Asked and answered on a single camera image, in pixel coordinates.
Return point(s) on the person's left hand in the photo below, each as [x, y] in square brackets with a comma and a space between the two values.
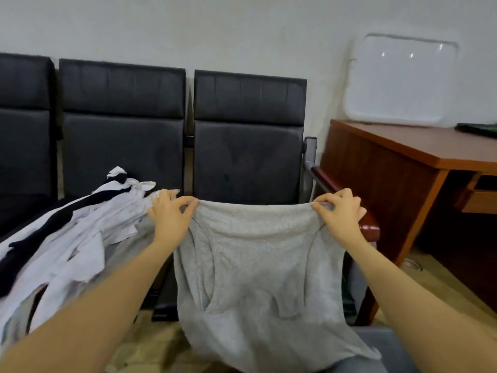
[171, 217]

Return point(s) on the person's right hand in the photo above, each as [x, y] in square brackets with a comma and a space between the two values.
[343, 216]

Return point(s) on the grey t-shirt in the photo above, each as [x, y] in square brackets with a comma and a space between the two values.
[264, 291]

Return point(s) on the pile of clothes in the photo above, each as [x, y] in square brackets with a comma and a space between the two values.
[62, 252]

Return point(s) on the grey plastic storage bin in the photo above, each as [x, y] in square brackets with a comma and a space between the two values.
[384, 342]

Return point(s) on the person's right forearm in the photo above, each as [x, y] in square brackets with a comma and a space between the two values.
[423, 314]

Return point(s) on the person's left forearm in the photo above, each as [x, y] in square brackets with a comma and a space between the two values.
[85, 318]

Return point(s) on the brown wooden bench armrest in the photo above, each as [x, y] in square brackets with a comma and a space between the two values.
[371, 227]

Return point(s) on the brown wooden desk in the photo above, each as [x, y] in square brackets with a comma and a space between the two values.
[396, 147]

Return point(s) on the white plastic tray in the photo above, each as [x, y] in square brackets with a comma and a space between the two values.
[400, 80]

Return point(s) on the black board green print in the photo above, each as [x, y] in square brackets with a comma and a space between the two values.
[480, 129]

